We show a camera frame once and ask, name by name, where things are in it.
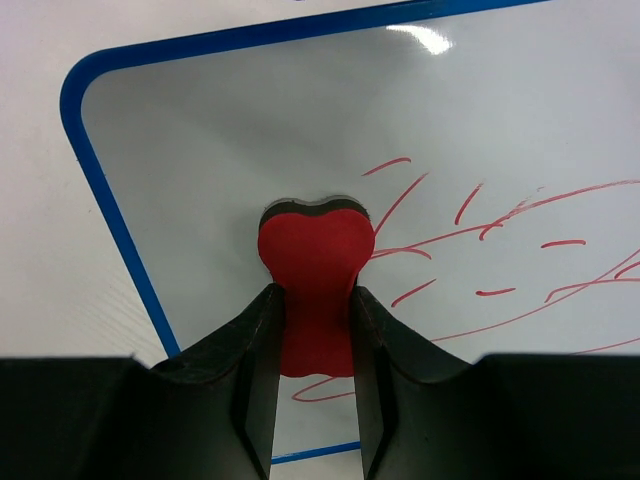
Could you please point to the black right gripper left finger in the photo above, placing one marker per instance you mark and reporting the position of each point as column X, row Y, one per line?
column 206, row 413

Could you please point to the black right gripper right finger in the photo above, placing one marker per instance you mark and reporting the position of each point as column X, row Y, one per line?
column 424, row 413

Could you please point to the red whiteboard eraser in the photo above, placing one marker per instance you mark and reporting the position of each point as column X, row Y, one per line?
column 315, row 251

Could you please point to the blue framed whiteboard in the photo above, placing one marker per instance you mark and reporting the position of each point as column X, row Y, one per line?
column 494, row 144

